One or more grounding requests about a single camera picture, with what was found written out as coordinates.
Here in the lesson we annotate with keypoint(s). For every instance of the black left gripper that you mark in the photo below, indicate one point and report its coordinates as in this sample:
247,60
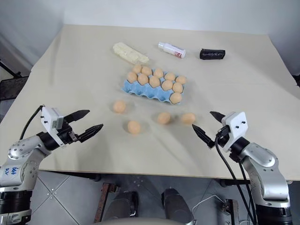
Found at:
66,136

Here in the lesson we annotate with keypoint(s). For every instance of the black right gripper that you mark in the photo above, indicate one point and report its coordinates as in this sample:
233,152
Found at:
223,136

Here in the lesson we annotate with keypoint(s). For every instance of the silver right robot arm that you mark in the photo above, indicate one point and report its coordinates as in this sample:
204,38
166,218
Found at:
264,164

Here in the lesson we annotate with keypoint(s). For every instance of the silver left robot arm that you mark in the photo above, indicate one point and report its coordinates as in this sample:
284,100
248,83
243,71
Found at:
25,150

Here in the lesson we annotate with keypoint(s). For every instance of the blue egg carton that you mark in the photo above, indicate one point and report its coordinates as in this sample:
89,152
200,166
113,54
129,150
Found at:
140,90

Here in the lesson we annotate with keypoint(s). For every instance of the brown egg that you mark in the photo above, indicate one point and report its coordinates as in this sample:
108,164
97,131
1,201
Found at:
175,98
170,76
154,81
158,72
119,106
164,117
146,70
177,87
137,69
132,77
167,85
181,80
188,117
143,79
134,127

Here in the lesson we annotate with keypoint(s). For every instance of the black table clamp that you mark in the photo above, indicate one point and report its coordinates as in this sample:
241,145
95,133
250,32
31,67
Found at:
227,183

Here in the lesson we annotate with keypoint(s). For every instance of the black rectangular pouch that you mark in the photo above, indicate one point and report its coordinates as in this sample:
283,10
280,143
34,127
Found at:
212,54

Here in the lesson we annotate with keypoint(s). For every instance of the dark box beside table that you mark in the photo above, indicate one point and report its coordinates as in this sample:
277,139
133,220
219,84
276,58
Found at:
11,89

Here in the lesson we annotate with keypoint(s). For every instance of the white bottle with red label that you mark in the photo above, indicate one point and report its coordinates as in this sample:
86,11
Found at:
172,49

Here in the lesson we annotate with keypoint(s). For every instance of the dark rounded shape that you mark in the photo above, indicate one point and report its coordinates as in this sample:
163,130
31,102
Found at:
174,206

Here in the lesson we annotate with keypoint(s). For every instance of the black metal stand bar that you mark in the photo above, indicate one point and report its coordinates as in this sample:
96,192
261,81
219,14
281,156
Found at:
9,69

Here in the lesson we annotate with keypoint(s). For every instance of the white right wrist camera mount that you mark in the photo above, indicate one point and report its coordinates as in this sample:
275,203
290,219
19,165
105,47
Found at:
236,124

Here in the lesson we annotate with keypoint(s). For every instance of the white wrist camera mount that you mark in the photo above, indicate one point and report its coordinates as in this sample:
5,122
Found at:
50,116
236,124

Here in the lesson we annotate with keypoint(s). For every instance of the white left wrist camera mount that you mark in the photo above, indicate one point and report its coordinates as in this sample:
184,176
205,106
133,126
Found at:
50,116

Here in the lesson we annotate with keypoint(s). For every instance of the rusty metal bracket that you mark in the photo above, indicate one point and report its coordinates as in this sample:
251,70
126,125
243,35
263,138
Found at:
104,201
230,212

